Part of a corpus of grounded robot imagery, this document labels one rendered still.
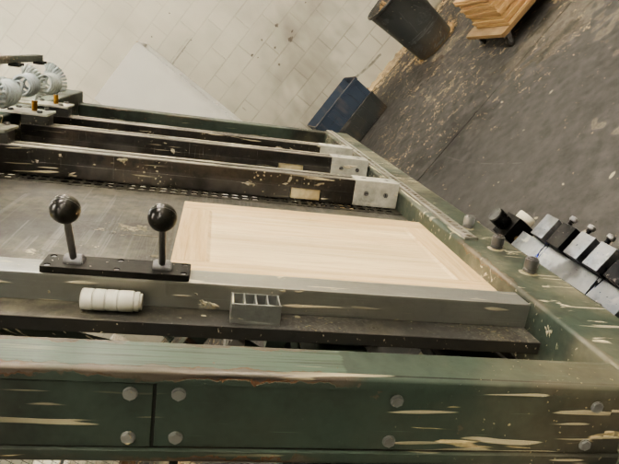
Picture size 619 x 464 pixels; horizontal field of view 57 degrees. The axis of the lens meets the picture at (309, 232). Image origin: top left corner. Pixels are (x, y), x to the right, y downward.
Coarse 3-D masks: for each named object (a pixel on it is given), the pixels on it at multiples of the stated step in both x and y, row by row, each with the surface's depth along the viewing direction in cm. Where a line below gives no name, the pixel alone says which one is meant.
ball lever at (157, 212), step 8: (152, 208) 73; (160, 208) 72; (168, 208) 73; (152, 216) 72; (160, 216) 72; (168, 216) 72; (176, 216) 74; (152, 224) 72; (160, 224) 72; (168, 224) 73; (160, 232) 75; (160, 240) 76; (160, 248) 78; (160, 256) 79; (160, 264) 80; (168, 264) 80
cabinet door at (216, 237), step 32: (192, 224) 113; (224, 224) 117; (256, 224) 120; (288, 224) 123; (320, 224) 127; (352, 224) 130; (384, 224) 133; (416, 224) 137; (192, 256) 96; (224, 256) 99; (256, 256) 101; (288, 256) 103; (320, 256) 106; (352, 256) 108; (384, 256) 111; (416, 256) 114; (448, 256) 115; (480, 288) 100
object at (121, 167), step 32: (0, 96) 135; (0, 128) 136; (0, 160) 138; (32, 160) 139; (64, 160) 140; (96, 160) 141; (128, 160) 142; (160, 160) 144; (192, 160) 149; (256, 192) 150; (288, 192) 151; (320, 192) 154; (352, 192) 154; (384, 192) 155
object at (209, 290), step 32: (0, 288) 76; (32, 288) 77; (64, 288) 78; (128, 288) 79; (160, 288) 80; (192, 288) 80; (224, 288) 81; (256, 288) 82; (288, 288) 83; (320, 288) 84; (352, 288) 86; (384, 288) 88; (416, 288) 90; (448, 288) 91; (416, 320) 87; (448, 320) 88; (480, 320) 89; (512, 320) 90
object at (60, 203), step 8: (56, 200) 70; (64, 200) 70; (72, 200) 71; (56, 208) 70; (64, 208) 70; (72, 208) 70; (80, 208) 72; (56, 216) 70; (64, 216) 70; (72, 216) 71; (64, 224) 72; (64, 232) 74; (72, 232) 75; (72, 240) 76; (72, 248) 76; (64, 256) 78; (72, 256) 78; (80, 256) 79; (80, 264) 78
